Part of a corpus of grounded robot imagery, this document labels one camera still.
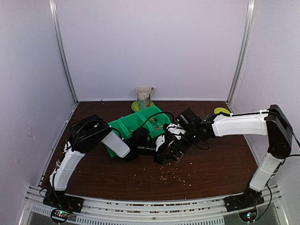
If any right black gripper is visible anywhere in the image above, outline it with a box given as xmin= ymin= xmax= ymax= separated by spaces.
xmin=168 ymin=129 xmax=199 ymax=158

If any green candy bin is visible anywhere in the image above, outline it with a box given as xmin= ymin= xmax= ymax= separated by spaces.
xmin=108 ymin=113 xmax=146 ymax=140
xmin=106 ymin=146 xmax=117 ymax=158
xmin=137 ymin=106 xmax=172 ymax=138

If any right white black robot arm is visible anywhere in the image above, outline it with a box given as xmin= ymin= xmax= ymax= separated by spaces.
xmin=166 ymin=105 xmax=297 ymax=207

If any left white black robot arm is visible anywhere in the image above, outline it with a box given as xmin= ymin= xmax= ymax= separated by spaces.
xmin=45 ymin=114 xmax=176 ymax=208

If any lime green bowl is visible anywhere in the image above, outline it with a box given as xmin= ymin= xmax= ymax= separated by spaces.
xmin=214 ymin=107 xmax=231 ymax=114

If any green saucer plate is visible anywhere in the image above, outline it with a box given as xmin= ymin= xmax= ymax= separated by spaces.
xmin=131 ymin=101 xmax=155 ymax=113

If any patterned ceramic mug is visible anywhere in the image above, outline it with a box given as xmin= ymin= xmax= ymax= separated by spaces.
xmin=136 ymin=86 xmax=154 ymax=110

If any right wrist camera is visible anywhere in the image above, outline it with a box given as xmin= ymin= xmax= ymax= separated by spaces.
xmin=163 ymin=123 xmax=186 ymax=140

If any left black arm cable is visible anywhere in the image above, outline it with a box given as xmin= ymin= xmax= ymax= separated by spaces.
xmin=60 ymin=112 xmax=175 ymax=155

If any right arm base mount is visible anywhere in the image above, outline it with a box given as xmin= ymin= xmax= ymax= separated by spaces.
xmin=224 ymin=193 xmax=265 ymax=212

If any front aluminium rail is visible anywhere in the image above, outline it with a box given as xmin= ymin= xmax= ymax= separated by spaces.
xmin=17 ymin=185 xmax=291 ymax=225

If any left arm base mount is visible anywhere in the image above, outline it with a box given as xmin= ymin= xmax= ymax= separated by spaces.
xmin=43 ymin=193 xmax=84 ymax=213

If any right aluminium frame post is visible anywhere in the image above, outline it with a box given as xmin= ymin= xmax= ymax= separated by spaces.
xmin=226 ymin=0 xmax=256 ymax=107

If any aluminium frame post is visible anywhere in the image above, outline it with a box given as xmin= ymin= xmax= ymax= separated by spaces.
xmin=226 ymin=0 xmax=256 ymax=107
xmin=49 ymin=0 xmax=78 ymax=105

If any left aluminium frame post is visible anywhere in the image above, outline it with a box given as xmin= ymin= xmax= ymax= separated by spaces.
xmin=49 ymin=0 xmax=78 ymax=105

